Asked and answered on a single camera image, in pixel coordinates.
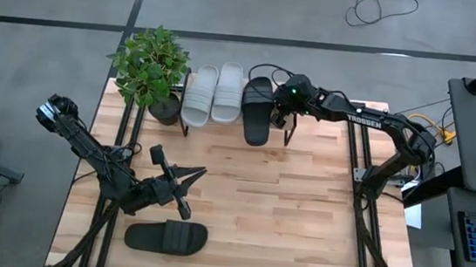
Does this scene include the black floor cable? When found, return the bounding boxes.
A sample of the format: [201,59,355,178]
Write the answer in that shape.
[337,0,421,34]

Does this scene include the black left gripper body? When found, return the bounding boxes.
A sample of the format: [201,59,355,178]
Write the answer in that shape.
[123,140,199,222]

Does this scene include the black slanted beam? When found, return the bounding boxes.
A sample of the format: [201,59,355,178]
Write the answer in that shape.
[399,161,466,214]

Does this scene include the grey slide sandal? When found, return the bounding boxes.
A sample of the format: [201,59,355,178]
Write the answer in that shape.
[178,61,221,130]
[209,59,248,127]

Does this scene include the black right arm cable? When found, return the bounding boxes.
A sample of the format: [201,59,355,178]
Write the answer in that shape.
[245,61,298,107]

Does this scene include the black aluminium rig frame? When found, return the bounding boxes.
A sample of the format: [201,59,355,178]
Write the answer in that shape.
[43,70,438,267]

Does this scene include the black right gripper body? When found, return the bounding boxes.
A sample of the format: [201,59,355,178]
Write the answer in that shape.
[269,104,300,132]

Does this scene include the wooden shelf black metal legs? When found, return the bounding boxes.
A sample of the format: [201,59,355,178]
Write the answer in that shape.
[174,65,304,148]

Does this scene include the yellow cable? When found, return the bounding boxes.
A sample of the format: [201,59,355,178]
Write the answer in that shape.
[401,112,459,152]

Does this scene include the black slide sandal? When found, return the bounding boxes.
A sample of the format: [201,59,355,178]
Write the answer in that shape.
[237,73,277,149]
[122,215,211,259]

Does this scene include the green plant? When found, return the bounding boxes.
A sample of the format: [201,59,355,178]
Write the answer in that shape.
[99,18,194,128]

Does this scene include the white paper sheet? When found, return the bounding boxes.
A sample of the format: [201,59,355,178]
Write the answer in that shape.
[401,179,428,230]

